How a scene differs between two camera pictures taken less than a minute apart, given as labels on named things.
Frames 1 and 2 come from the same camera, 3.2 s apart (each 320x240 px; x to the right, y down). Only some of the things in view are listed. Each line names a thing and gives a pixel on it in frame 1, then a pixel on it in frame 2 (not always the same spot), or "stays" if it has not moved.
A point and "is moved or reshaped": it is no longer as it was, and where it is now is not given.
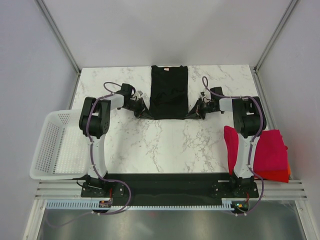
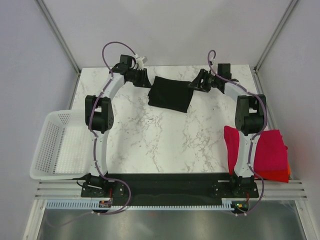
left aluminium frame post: [42, 7] stays
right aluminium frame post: [288, 11] stays
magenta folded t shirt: [271, 153] stays
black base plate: [168, 189] stays
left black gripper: [143, 112] to [144, 81]
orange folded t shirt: [289, 171] stays
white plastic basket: [62, 150] stays
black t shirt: [169, 98] is moved or reshaped
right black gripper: [196, 113] to [203, 74]
